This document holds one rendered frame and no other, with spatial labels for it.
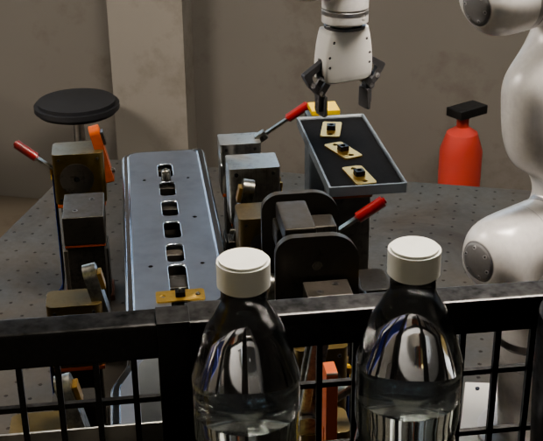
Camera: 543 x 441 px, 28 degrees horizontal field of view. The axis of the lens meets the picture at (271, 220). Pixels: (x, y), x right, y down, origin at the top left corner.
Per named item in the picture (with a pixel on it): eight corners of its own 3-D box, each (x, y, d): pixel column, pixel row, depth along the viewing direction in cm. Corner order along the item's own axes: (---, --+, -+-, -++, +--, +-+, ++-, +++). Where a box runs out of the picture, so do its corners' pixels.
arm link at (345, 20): (355, -1, 200) (355, 16, 201) (313, 5, 196) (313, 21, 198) (379, 9, 193) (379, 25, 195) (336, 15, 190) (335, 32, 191)
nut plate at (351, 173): (341, 168, 198) (341, 162, 198) (361, 166, 199) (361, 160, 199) (356, 185, 191) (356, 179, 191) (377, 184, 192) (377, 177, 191)
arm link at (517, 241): (588, 338, 177) (591, 202, 168) (504, 379, 168) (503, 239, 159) (532, 311, 187) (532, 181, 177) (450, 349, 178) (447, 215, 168)
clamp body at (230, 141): (222, 278, 259) (216, 134, 244) (271, 275, 261) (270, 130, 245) (224, 293, 253) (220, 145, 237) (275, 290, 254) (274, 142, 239)
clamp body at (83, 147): (54, 289, 255) (39, 143, 240) (115, 284, 257) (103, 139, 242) (52, 307, 248) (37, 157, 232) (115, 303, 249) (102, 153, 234)
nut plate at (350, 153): (323, 145, 209) (323, 140, 208) (340, 142, 210) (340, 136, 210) (345, 160, 202) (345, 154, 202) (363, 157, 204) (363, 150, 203)
